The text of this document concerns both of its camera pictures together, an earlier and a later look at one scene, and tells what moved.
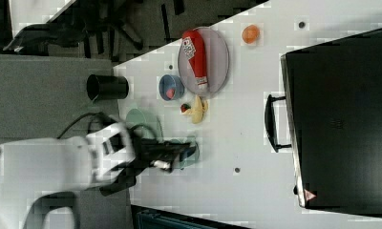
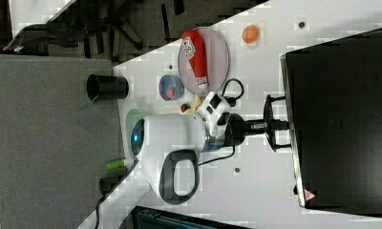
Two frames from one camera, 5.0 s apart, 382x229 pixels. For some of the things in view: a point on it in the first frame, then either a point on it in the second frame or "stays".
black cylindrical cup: (107, 87) stays
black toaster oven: (337, 117) stays
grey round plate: (217, 56) stays
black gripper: (161, 155) -> (238, 129)
